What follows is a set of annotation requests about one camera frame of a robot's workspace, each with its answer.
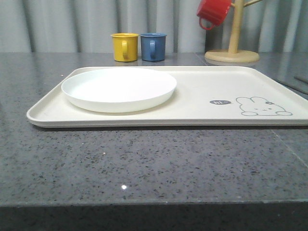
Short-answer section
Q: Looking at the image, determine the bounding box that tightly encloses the cream rabbit print tray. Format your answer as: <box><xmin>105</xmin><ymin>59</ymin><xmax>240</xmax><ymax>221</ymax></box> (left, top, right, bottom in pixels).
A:
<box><xmin>26</xmin><ymin>66</ymin><xmax>308</xmax><ymax>128</ymax></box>

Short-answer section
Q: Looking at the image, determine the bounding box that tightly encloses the red mug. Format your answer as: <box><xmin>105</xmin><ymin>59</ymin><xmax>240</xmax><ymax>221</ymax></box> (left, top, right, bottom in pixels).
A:
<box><xmin>196</xmin><ymin>0</ymin><xmax>232</xmax><ymax>30</ymax></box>

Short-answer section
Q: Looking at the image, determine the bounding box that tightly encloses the blue mug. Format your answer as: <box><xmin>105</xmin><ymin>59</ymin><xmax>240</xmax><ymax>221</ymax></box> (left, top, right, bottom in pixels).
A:
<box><xmin>140</xmin><ymin>33</ymin><xmax>167</xmax><ymax>62</ymax></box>

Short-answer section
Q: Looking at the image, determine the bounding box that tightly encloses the wooden mug tree stand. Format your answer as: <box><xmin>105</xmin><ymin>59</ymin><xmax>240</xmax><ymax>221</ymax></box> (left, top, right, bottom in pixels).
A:
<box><xmin>205</xmin><ymin>0</ymin><xmax>259</xmax><ymax>64</ymax></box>

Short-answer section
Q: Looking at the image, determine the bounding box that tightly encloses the white round plate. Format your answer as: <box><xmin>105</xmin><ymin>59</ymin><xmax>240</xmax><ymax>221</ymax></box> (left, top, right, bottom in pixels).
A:
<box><xmin>61</xmin><ymin>67</ymin><xmax>177</xmax><ymax>113</ymax></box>

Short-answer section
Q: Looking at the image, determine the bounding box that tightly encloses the yellow mug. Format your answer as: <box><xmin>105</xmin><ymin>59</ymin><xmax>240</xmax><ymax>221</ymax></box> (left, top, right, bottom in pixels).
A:
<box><xmin>111</xmin><ymin>33</ymin><xmax>139</xmax><ymax>62</ymax></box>

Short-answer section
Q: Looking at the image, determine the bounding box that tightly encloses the grey curtain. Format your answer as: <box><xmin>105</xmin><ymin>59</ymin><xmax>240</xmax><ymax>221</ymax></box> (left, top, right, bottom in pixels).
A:
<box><xmin>0</xmin><ymin>0</ymin><xmax>308</xmax><ymax>52</ymax></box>

